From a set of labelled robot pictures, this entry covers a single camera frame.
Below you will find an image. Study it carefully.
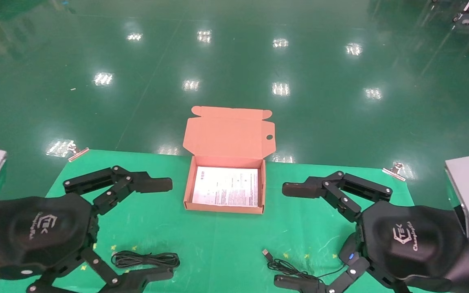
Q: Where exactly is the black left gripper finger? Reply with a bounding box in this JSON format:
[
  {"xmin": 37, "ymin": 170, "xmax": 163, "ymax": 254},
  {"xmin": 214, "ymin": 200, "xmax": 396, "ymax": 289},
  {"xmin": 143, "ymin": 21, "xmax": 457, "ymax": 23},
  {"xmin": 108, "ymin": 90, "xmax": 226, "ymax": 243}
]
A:
[{"xmin": 64, "ymin": 166, "xmax": 173, "ymax": 216}]

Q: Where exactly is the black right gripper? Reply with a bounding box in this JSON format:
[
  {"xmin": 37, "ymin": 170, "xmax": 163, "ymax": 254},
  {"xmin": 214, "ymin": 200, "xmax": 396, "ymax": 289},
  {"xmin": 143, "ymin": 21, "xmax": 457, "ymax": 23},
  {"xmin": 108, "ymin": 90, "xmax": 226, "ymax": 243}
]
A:
[{"xmin": 355, "ymin": 201, "xmax": 469, "ymax": 281}]

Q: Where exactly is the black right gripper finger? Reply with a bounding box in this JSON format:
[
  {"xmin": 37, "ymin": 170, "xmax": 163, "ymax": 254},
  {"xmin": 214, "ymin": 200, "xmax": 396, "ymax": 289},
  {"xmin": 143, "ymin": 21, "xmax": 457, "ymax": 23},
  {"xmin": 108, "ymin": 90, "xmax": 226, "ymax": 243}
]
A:
[
  {"xmin": 274, "ymin": 256, "xmax": 398, "ymax": 293},
  {"xmin": 282, "ymin": 171, "xmax": 392, "ymax": 222}
]

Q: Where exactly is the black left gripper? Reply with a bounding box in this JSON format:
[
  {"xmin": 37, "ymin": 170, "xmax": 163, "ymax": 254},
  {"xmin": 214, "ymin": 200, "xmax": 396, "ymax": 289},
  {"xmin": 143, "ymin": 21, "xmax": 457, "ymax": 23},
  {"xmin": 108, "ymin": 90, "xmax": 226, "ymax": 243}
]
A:
[{"xmin": 0, "ymin": 193, "xmax": 174, "ymax": 293}]

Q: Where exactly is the black data cable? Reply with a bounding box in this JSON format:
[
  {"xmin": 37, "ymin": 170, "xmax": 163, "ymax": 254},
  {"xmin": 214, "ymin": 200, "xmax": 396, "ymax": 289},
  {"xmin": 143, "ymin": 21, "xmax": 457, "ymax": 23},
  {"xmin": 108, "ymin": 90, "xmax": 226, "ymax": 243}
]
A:
[{"xmin": 111, "ymin": 250, "xmax": 180, "ymax": 269}]

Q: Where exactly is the black USB cable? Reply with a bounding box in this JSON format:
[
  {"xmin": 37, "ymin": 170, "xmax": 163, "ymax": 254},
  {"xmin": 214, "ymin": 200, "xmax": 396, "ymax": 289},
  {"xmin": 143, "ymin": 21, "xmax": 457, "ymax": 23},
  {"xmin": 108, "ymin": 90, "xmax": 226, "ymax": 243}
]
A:
[{"xmin": 262, "ymin": 232, "xmax": 361, "ymax": 283}]

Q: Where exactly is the orange cardboard box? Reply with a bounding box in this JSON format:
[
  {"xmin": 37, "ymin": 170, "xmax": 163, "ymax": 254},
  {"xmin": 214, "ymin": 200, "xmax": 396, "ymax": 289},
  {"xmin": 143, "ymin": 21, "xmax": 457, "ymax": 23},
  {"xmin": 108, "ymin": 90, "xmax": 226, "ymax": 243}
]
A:
[{"xmin": 182, "ymin": 106, "xmax": 276, "ymax": 215}]

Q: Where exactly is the metal binder clip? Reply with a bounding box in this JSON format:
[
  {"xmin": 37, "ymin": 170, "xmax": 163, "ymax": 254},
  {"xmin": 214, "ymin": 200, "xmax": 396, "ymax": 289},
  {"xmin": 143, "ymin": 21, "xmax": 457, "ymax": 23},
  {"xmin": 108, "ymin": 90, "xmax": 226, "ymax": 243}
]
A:
[
  {"xmin": 382, "ymin": 162, "xmax": 407, "ymax": 181},
  {"xmin": 68, "ymin": 143, "xmax": 90, "ymax": 162}
]

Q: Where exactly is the white printed paper leaflet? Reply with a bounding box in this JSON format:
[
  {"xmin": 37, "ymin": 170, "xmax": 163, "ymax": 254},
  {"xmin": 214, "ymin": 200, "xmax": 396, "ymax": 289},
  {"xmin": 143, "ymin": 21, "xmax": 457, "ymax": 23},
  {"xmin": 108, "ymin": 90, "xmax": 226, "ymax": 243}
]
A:
[{"xmin": 192, "ymin": 166, "xmax": 259, "ymax": 208}]

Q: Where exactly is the green table mat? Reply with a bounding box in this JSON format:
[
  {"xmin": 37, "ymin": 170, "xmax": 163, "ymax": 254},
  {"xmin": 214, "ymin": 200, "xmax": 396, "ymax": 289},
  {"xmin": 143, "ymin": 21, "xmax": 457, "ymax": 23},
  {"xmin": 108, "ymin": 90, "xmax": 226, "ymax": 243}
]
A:
[{"xmin": 0, "ymin": 149, "xmax": 451, "ymax": 293}]

